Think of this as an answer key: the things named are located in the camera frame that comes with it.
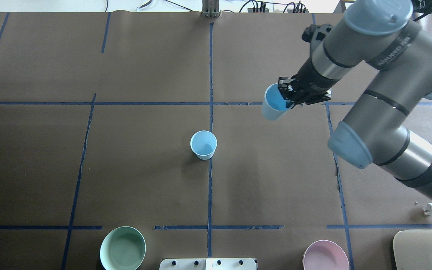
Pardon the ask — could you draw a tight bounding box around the aluminium frame post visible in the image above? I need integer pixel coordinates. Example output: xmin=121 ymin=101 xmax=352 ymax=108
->
xmin=201 ymin=0 xmax=221 ymax=18

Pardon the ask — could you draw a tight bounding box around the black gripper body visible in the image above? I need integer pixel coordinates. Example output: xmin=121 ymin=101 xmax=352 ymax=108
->
xmin=278 ymin=74 xmax=332 ymax=105

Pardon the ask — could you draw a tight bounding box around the pink bowl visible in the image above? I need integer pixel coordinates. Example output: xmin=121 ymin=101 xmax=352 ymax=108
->
xmin=302 ymin=240 xmax=350 ymax=270

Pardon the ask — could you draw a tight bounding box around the green bowl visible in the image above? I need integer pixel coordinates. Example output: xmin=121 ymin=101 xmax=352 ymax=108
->
xmin=99 ymin=226 xmax=146 ymax=270

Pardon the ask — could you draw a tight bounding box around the light blue cup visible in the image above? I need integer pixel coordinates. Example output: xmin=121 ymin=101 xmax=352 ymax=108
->
xmin=190 ymin=130 xmax=218 ymax=160
xmin=262 ymin=84 xmax=290 ymax=121

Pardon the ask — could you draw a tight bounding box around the white pillar base plate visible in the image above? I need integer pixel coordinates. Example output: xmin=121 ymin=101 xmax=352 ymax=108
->
xmin=159 ymin=258 xmax=258 ymax=270

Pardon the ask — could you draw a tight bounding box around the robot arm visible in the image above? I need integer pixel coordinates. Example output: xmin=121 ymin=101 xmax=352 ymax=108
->
xmin=277 ymin=0 xmax=432 ymax=199

